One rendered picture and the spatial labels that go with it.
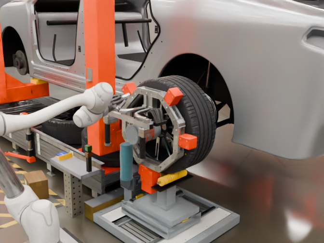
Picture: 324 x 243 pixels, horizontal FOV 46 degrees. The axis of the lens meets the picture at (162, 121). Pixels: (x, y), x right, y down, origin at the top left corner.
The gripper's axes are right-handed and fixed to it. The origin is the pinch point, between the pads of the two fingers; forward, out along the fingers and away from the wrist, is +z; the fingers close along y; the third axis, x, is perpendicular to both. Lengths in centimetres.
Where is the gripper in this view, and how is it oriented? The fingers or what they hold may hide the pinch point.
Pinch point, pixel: (125, 97)
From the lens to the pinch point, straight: 233.9
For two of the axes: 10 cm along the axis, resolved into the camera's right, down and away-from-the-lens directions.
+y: -7.6, -6.0, 2.5
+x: -3.7, 7.2, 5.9
